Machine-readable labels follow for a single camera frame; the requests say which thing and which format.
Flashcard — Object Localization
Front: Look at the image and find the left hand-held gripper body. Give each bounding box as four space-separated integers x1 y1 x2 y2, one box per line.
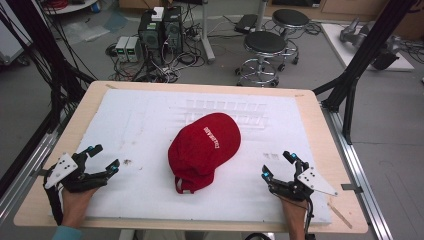
43 151 110 194

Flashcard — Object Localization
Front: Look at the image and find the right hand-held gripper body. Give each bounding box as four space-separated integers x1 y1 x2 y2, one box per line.
271 162 339 203

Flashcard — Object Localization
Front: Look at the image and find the red baseball cap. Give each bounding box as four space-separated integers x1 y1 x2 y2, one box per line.
167 112 242 195

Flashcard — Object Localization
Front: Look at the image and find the person's right hand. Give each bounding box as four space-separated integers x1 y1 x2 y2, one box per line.
281 196 308 235

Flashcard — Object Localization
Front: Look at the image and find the person's left hand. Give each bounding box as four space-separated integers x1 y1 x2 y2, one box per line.
61 187 100 230

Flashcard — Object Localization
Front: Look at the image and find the thin wooden stick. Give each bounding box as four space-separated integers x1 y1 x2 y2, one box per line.
327 202 354 230

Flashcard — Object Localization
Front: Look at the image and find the white foam sheet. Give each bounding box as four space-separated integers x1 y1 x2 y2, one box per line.
49 88 333 225

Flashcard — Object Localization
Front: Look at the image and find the grey bench power supply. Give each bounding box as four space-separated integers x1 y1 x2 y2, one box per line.
114 36 130 63
126 36 143 64

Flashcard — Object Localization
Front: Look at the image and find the black round stool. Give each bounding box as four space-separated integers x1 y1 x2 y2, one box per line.
235 30 288 89
271 8 311 73

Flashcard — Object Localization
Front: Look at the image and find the clear plastic sheet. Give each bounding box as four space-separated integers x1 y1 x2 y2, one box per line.
62 20 112 45

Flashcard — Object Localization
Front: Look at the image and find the white floor board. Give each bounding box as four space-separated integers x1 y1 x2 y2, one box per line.
320 22 416 73

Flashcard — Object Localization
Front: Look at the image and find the black computer tower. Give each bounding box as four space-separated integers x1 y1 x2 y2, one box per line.
137 12 165 66
162 5 184 56

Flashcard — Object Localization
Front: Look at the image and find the grey equipment case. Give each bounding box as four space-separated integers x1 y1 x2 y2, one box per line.
0 0 34 67

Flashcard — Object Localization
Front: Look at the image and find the flat black case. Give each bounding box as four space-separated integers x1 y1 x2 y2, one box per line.
233 13 260 35

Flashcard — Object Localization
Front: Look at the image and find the round white table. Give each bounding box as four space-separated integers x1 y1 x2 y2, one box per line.
42 0 100 16

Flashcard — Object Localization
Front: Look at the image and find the small white box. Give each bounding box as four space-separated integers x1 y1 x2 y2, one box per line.
151 6 165 23

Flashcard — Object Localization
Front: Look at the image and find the grey metal stand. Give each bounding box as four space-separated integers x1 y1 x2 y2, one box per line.
198 0 217 65

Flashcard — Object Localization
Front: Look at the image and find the aluminium rail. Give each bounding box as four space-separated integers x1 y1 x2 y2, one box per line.
0 113 69 225
320 101 395 240

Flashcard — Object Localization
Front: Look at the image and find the black cable bundle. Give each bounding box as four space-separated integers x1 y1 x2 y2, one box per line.
0 0 98 134

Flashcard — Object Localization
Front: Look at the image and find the tangle of floor cables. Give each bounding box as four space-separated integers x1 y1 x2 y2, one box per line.
105 19 208 84

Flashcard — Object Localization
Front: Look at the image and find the black metal frame post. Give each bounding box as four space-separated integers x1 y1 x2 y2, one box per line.
312 0 418 146

